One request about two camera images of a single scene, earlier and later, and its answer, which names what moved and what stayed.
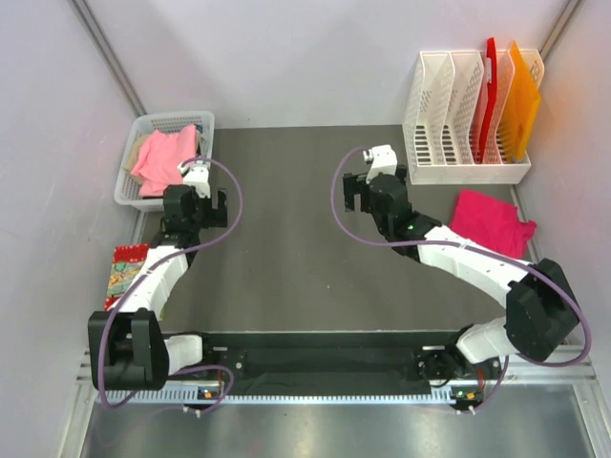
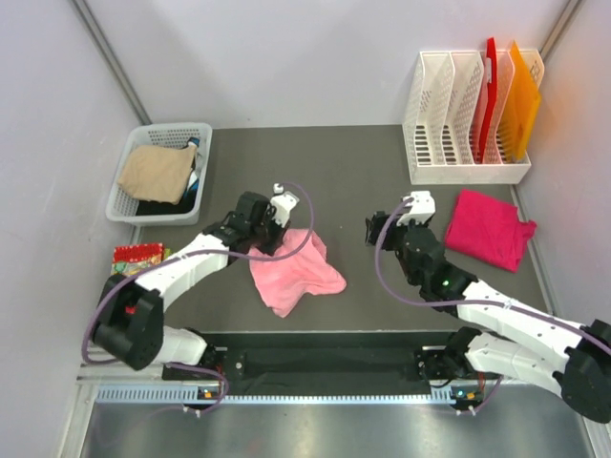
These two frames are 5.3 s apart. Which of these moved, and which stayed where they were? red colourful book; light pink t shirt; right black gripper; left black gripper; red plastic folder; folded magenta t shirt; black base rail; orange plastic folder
Moved: light pink t shirt; right black gripper; left black gripper
Stayed: orange plastic folder; black base rail; red colourful book; folded magenta t shirt; red plastic folder
